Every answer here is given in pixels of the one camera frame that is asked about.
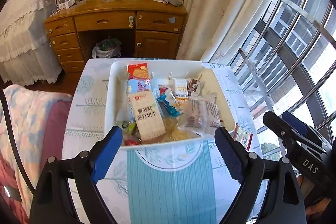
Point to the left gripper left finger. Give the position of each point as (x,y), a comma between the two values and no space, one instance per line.
(53,202)

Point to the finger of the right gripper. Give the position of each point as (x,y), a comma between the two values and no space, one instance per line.
(305,130)
(286,134)

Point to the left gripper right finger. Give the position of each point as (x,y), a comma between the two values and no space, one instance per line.
(283,201)

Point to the large clear printed cake pack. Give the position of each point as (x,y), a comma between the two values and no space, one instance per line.
(201,115)

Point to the dark red snowflake snack packet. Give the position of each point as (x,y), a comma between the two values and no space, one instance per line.
(194,88)

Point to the puffed corn snack bag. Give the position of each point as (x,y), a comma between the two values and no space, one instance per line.
(173,133)

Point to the green small snack packet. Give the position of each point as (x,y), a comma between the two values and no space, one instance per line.
(127,127)

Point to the blue foil snack packet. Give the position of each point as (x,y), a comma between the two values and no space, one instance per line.
(173,111)

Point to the white clear rice cake bag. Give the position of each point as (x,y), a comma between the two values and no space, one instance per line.
(123,108)

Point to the beige soda cracker pack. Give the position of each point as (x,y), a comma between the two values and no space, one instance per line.
(147,116)

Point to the blue red biscuit pack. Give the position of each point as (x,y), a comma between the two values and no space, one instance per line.
(138,79)

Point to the nut candy clear packet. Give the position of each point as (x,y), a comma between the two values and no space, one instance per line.
(130,140)

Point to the red apple snack packet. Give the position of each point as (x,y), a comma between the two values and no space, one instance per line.
(180,90)

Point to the red striped chocolate snack packet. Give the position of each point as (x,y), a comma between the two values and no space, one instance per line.
(166,95)

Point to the person hand holding gripper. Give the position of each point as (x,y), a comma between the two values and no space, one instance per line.
(319,209)

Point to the beige red edged snack packet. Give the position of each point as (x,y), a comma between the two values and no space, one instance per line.
(243,136)

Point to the metal window guard bars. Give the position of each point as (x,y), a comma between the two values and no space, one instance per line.
(287,63)

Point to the pink sofa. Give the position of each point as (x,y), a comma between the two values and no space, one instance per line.
(55,130)

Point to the white plastic storage bin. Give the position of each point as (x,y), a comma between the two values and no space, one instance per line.
(163,72)

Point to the white lace covered furniture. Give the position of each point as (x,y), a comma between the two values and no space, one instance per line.
(26,54)

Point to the plastic bag under desk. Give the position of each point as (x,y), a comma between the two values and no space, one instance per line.
(107,48)

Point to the wooden desk with drawers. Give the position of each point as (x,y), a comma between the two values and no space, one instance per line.
(145,28)

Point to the white power strip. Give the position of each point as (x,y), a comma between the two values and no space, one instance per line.
(65,4)

